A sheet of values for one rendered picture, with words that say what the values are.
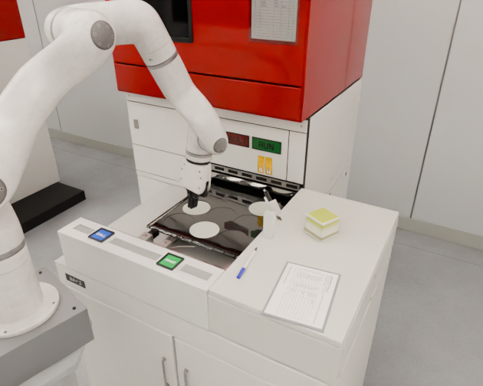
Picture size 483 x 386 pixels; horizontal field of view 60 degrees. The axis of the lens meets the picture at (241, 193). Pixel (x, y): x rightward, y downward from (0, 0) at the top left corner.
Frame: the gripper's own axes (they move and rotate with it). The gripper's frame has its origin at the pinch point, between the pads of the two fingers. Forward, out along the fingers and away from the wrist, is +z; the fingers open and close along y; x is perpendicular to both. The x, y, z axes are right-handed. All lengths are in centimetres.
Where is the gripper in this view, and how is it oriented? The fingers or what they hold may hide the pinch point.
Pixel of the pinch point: (192, 201)
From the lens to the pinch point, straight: 138.9
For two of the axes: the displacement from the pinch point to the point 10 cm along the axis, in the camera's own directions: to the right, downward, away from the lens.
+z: -1.6, 8.8, 4.4
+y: 7.7, 3.9, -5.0
